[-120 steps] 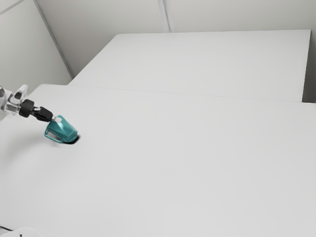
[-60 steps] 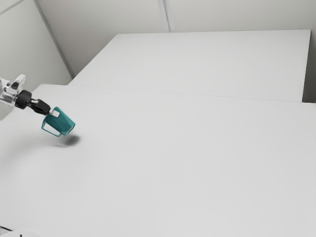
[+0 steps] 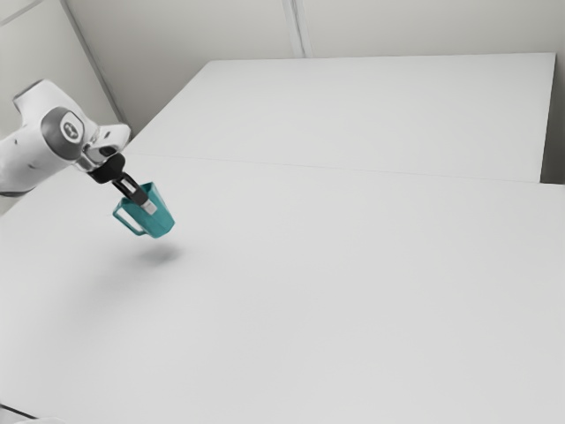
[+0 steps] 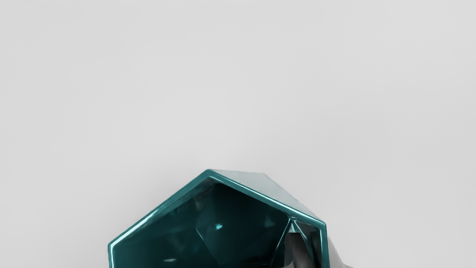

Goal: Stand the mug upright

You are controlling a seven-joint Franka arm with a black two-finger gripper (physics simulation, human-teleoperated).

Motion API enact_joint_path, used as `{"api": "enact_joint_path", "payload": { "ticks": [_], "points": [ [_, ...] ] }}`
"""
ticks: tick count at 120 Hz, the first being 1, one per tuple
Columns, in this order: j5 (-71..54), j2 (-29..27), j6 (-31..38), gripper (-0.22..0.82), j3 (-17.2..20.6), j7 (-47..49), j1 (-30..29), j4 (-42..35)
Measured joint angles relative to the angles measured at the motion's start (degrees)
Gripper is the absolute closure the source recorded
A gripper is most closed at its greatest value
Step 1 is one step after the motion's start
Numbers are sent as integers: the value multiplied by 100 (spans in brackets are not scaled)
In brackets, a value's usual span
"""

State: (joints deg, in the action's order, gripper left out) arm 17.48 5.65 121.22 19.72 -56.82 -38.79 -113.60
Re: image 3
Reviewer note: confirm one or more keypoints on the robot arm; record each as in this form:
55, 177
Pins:
26, 150

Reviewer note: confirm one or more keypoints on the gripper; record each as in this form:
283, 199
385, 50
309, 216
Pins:
108, 169

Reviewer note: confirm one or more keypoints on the teal faceted mug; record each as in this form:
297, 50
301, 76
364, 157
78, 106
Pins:
154, 221

